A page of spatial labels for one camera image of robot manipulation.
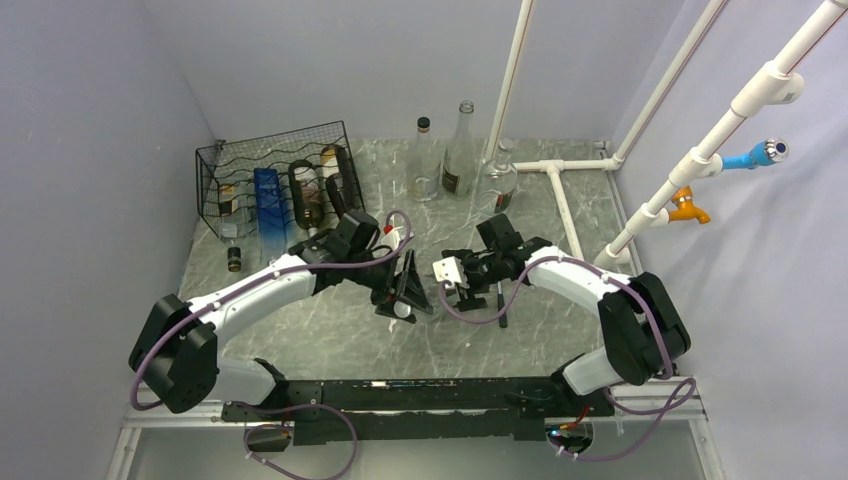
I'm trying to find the clear bottle with dark label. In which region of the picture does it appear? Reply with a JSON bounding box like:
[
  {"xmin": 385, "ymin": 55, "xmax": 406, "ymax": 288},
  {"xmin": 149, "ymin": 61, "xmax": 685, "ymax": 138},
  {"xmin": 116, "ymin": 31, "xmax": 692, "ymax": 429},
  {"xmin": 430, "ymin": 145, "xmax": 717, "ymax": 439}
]
[{"xmin": 441, "ymin": 100, "xmax": 477, "ymax": 197}]

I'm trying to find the small bottle black cap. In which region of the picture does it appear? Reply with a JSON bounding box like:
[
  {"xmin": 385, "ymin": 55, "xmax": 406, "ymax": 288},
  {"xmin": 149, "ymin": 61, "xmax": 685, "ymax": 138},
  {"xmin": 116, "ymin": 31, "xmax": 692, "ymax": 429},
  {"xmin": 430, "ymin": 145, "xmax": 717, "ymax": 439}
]
[{"xmin": 218, "ymin": 221, "xmax": 242, "ymax": 273}]

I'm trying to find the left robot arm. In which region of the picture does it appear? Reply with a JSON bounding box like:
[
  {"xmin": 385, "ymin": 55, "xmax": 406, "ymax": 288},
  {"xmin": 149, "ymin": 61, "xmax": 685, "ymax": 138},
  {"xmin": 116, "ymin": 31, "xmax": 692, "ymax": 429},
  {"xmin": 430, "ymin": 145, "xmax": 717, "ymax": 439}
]
[{"xmin": 128, "ymin": 210, "xmax": 433, "ymax": 420}]

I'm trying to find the clear bottle red label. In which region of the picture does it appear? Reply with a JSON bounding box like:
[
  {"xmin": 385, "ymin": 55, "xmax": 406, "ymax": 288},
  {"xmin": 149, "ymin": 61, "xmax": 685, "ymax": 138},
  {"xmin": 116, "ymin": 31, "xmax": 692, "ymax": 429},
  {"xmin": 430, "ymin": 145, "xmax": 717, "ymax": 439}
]
[{"xmin": 389, "ymin": 292, "xmax": 438, "ymax": 324}]

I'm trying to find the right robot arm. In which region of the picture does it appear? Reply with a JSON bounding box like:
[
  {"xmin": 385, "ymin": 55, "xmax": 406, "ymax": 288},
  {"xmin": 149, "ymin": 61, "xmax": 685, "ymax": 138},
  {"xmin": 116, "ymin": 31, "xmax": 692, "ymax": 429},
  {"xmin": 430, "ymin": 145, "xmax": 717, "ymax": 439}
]
[{"xmin": 433, "ymin": 214, "xmax": 691, "ymax": 415}]

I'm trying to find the blue tap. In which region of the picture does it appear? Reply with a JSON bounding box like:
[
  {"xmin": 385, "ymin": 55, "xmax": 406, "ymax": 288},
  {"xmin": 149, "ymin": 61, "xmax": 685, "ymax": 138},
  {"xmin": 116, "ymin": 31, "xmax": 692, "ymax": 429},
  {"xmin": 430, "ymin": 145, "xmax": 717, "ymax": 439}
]
[{"xmin": 722, "ymin": 137, "xmax": 789, "ymax": 171}]

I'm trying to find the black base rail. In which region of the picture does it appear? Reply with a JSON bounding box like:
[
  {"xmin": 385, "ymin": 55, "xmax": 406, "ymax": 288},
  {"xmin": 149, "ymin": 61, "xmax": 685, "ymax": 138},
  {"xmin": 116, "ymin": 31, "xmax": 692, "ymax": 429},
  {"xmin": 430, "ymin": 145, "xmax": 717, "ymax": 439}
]
[{"xmin": 221, "ymin": 376, "xmax": 614, "ymax": 446}]

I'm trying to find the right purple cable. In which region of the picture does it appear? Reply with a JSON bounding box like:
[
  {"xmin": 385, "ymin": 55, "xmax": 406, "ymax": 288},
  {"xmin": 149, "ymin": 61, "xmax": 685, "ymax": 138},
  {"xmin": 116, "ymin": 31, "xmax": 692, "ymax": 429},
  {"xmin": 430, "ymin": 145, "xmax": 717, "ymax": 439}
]
[{"xmin": 440, "ymin": 256, "xmax": 698, "ymax": 464}]

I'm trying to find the orange tap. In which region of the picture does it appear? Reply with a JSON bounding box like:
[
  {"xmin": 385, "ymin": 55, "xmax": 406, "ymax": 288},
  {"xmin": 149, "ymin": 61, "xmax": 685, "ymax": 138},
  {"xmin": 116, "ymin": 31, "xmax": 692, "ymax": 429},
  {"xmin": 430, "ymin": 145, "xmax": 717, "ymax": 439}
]
[{"xmin": 668, "ymin": 186, "xmax": 711, "ymax": 224}]

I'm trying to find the black handled hammer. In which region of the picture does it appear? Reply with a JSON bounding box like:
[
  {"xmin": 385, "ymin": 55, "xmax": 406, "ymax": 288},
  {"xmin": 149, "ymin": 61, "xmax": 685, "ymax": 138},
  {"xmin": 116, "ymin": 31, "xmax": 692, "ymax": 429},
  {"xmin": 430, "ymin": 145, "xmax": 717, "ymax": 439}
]
[{"xmin": 496, "ymin": 282, "xmax": 508, "ymax": 329}]

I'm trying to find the clear bottle green label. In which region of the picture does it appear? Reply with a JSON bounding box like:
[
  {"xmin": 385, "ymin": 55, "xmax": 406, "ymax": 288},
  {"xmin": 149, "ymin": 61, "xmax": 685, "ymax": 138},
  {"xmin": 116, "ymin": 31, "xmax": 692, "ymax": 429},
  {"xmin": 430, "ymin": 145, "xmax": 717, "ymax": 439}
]
[{"xmin": 474, "ymin": 138, "xmax": 518, "ymax": 217}]

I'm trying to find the clear frosted short bottle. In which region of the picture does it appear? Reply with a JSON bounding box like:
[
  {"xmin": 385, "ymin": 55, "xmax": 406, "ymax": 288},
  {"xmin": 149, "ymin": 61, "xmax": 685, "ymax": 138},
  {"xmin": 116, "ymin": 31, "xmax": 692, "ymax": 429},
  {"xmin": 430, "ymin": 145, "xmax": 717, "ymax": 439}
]
[{"xmin": 405, "ymin": 117, "xmax": 441, "ymax": 202}]

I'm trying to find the dark bottle silver cap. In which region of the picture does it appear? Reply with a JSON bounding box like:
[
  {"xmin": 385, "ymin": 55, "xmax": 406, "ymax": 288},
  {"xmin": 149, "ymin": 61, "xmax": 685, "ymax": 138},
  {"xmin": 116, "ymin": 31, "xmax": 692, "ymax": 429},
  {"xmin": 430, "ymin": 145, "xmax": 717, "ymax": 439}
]
[{"xmin": 288, "ymin": 160, "xmax": 325, "ymax": 237}]

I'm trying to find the amber bottle gold foil neck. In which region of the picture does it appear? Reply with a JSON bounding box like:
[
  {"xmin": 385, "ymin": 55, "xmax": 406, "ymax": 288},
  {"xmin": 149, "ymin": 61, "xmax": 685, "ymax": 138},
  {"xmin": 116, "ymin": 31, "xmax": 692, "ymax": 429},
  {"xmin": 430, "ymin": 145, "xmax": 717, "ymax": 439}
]
[{"xmin": 320, "ymin": 144, "xmax": 358, "ymax": 219}]

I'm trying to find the black wire wine rack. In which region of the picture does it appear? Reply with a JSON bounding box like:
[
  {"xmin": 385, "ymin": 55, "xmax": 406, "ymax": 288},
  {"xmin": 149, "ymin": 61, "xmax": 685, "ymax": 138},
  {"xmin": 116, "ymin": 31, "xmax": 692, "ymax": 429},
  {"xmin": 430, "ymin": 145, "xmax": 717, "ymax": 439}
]
[{"xmin": 195, "ymin": 121, "xmax": 365, "ymax": 241}]

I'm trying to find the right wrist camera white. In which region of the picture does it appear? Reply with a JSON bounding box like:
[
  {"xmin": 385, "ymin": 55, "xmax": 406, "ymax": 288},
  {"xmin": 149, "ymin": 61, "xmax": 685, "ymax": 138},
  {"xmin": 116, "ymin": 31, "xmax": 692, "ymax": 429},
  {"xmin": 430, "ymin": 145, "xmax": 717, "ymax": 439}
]
[{"xmin": 432, "ymin": 256, "xmax": 467, "ymax": 288}]

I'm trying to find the blue glass bottle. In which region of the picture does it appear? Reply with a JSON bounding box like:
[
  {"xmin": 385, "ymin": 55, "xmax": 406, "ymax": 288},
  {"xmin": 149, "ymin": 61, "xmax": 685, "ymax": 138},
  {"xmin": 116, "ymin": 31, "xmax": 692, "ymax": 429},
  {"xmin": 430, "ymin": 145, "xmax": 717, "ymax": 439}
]
[{"xmin": 253, "ymin": 168, "xmax": 289, "ymax": 265}]

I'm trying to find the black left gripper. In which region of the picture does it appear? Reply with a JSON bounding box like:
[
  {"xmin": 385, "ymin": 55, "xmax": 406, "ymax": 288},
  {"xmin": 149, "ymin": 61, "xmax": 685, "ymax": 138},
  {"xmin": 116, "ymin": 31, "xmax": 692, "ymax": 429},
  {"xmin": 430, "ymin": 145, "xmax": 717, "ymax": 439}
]
[{"xmin": 346, "ymin": 249, "xmax": 433, "ymax": 323}]

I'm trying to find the white pvc pipe frame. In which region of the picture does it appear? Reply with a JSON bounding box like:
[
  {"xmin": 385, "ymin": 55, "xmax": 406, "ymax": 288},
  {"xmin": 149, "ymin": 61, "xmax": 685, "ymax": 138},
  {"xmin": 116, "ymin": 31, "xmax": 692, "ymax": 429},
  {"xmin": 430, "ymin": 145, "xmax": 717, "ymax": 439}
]
[{"xmin": 492, "ymin": 1, "xmax": 847, "ymax": 268}]

